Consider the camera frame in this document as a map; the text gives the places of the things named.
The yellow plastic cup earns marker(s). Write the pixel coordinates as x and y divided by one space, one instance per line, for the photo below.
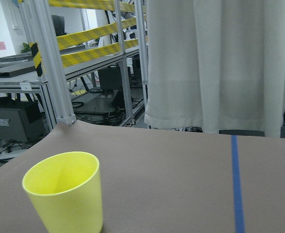
65 190

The brown table mat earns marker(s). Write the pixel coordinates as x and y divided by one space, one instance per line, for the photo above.
158 181

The white curtain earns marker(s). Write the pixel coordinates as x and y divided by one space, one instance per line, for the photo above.
216 64

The grey control box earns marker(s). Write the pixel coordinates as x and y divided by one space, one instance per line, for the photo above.
20 121

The aluminium frame post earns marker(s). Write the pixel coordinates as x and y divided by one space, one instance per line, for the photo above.
41 33

